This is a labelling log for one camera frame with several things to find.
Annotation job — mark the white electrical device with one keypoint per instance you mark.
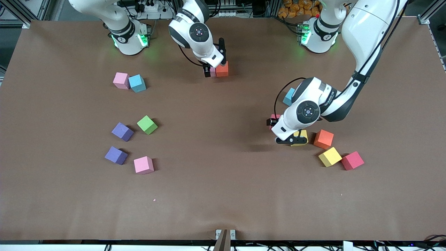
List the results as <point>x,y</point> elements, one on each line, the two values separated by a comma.
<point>228,14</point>

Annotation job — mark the small metal bracket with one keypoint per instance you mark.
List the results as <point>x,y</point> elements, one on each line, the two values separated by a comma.
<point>232,234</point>

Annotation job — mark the brown paper table cover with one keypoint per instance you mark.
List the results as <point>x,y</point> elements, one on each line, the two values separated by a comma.
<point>223,174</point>

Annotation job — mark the magenta foam cube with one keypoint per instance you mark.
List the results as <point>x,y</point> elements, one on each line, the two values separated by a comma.
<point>276,116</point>
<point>352,160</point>

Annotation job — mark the aluminium frame profile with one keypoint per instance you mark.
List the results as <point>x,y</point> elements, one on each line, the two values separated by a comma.
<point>15,14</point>
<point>432,12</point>

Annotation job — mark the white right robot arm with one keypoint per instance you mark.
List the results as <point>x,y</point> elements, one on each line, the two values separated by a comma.
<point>127,42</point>

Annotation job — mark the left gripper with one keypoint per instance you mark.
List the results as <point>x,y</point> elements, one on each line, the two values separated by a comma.
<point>274,121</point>

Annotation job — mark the aluminium table side rail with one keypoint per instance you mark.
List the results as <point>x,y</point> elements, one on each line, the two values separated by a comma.
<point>437,48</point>

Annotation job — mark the orange snack bag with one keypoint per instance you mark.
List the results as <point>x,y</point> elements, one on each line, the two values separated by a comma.
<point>296,8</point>

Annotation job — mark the brown post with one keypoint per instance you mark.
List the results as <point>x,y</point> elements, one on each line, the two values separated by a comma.
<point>223,242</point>

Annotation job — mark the white power strip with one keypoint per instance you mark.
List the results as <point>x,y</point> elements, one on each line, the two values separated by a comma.
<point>150,14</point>

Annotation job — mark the green foam cube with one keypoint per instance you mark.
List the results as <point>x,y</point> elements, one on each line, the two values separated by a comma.
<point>147,124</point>

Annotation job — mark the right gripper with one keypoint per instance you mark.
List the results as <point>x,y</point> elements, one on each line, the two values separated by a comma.
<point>208,70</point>

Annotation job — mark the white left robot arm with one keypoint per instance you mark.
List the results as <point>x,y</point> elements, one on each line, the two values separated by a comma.
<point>366,28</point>

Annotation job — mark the pink foam cube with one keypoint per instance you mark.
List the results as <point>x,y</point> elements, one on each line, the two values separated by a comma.
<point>121,80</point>
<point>144,165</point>
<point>213,71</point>

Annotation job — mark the blue foam cube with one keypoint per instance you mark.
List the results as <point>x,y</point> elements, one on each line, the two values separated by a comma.
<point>137,83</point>
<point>288,97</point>

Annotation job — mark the yellow foam cube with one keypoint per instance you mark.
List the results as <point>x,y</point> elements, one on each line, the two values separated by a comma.
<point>330,157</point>
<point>303,133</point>

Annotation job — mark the purple foam cube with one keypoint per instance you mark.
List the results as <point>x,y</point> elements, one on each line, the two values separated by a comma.
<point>116,155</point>
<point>122,131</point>

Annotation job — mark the orange foam cube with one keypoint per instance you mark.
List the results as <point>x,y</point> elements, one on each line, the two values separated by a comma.
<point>222,70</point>
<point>323,139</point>

